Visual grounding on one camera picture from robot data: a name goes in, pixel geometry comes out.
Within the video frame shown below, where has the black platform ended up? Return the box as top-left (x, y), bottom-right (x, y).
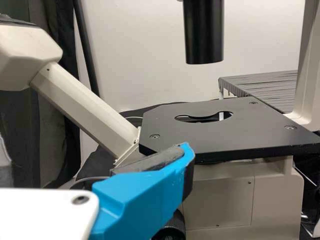
top-left (217, 69), bottom-right (300, 115)

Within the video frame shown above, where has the light grey cable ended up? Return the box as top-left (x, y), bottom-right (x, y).
top-left (74, 174), bottom-right (112, 187)

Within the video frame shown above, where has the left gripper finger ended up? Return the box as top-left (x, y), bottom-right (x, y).
top-left (89, 141), bottom-right (196, 240)

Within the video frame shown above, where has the cream microscope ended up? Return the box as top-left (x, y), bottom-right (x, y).
top-left (0, 0), bottom-right (320, 240)

